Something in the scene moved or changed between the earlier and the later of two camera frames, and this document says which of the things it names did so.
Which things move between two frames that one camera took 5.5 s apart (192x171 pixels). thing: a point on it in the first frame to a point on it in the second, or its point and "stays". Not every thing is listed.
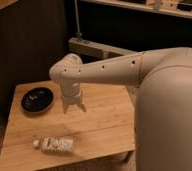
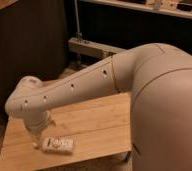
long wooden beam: x=97 y=49 stays
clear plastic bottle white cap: x=55 y=144 stays
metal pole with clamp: x=78 y=34 stays
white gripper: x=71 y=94 to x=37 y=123
